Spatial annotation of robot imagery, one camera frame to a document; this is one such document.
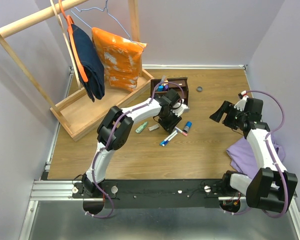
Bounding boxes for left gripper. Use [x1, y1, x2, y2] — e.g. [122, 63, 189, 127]
[158, 109, 182, 136]

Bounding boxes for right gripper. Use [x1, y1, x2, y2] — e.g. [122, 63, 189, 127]
[209, 100, 247, 131]

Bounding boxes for purple black highlighter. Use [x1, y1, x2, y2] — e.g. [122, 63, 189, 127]
[163, 84, 169, 92]

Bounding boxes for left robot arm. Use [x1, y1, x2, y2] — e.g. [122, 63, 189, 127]
[81, 89, 188, 198]

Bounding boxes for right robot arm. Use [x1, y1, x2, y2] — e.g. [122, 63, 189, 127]
[210, 95, 298, 218]

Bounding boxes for white pink marker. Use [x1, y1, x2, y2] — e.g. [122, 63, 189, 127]
[174, 126, 188, 137]

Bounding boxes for white eraser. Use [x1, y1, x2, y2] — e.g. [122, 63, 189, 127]
[148, 124, 160, 132]

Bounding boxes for blue grey glue stick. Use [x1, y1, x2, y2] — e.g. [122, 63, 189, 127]
[183, 121, 192, 133]

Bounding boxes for white dark-blue marker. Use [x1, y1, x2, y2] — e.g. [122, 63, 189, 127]
[161, 140, 169, 147]

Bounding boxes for white blue marker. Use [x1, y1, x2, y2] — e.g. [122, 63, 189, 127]
[159, 130, 178, 146]

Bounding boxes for green correction tape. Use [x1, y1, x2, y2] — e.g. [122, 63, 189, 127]
[135, 121, 148, 134]

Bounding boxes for grey round cap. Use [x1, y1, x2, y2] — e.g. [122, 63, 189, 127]
[196, 86, 203, 93]

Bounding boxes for brown wooden desk organizer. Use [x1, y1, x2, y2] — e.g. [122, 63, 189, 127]
[155, 77, 189, 106]

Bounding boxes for purple cloth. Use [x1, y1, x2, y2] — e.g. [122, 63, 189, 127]
[226, 137, 286, 181]

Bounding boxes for orange patterned garment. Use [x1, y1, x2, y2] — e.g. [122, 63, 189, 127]
[91, 27, 147, 92]

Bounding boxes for wooden clothes rack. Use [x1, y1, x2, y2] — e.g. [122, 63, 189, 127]
[0, 0, 153, 141]

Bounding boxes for navy blue garment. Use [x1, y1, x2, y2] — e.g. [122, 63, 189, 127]
[71, 24, 105, 102]

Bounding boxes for orange hanger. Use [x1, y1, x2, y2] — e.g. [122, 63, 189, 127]
[57, 0, 90, 83]

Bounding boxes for beige hanger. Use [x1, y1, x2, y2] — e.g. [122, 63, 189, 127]
[50, 0, 82, 90]

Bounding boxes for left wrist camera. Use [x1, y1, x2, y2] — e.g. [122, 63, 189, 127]
[171, 102, 190, 117]

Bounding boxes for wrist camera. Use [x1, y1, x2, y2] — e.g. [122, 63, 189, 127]
[171, 102, 190, 117]
[234, 90, 249, 112]

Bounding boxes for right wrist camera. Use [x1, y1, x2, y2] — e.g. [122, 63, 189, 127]
[234, 90, 249, 112]

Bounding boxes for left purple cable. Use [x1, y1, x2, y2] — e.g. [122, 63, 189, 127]
[82, 82, 187, 219]

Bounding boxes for purple cable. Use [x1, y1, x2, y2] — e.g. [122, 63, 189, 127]
[82, 82, 187, 219]
[239, 90, 291, 218]

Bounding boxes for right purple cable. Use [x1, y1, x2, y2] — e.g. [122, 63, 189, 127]
[239, 90, 291, 218]

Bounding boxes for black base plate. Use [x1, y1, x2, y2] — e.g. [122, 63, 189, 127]
[73, 178, 237, 209]

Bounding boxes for blue wire hanger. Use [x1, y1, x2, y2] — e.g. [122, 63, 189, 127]
[69, 0, 145, 51]

